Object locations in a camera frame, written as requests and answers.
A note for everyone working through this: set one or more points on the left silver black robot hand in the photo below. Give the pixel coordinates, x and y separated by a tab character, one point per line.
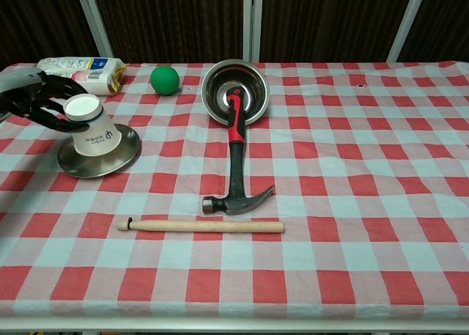
22	80

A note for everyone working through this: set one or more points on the white paper cup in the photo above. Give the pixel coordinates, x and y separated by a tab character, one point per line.
97	137

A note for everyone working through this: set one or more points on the dark corrugated partition panel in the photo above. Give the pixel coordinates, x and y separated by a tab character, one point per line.
329	20
439	20
36	20
176	20

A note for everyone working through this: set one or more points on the white plastic snack package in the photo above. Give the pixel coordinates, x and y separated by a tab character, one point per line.
95	74

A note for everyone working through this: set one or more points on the flat stainless steel plate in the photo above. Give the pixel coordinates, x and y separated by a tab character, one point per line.
124	151

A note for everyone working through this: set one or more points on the green ball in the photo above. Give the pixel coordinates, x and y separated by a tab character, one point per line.
165	80

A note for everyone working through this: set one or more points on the stainless steel bowl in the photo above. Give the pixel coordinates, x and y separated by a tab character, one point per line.
220	93

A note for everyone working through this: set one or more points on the red black claw hammer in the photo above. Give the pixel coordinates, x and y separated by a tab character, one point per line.
236	166

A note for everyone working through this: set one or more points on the wooden stick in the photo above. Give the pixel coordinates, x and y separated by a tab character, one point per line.
205	226

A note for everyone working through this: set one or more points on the red white checkered tablecloth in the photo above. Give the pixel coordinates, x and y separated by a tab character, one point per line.
329	203

